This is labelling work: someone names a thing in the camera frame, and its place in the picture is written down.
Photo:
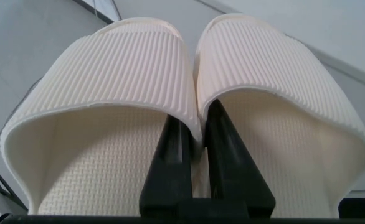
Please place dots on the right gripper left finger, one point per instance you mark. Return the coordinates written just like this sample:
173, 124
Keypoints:
167, 180

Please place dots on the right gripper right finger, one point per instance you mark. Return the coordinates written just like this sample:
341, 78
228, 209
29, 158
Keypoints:
232, 174

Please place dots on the cream ribbed slipper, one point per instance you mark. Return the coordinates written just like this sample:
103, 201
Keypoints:
114, 77
263, 68

